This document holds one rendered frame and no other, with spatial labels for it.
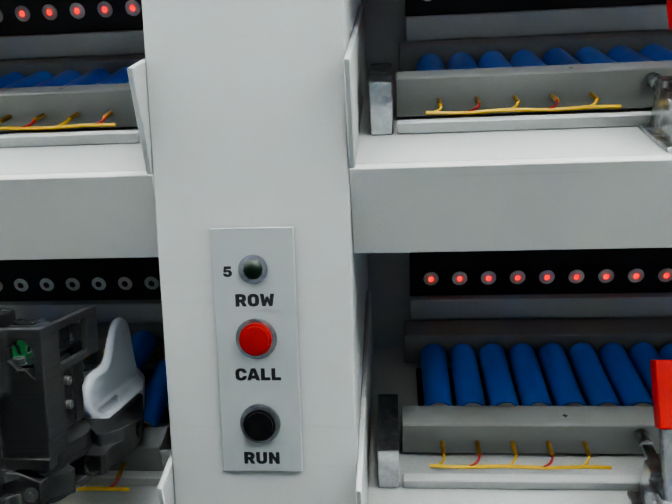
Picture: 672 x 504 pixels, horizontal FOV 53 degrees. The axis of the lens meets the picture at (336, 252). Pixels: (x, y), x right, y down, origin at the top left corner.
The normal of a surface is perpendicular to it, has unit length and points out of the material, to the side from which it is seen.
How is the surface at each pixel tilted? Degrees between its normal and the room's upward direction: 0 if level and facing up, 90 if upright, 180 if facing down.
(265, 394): 90
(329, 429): 90
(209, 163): 90
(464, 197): 109
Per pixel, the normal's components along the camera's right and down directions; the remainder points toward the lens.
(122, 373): 0.99, -0.01
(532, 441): -0.07, 0.45
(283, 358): -0.08, 0.14
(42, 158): -0.06, -0.89
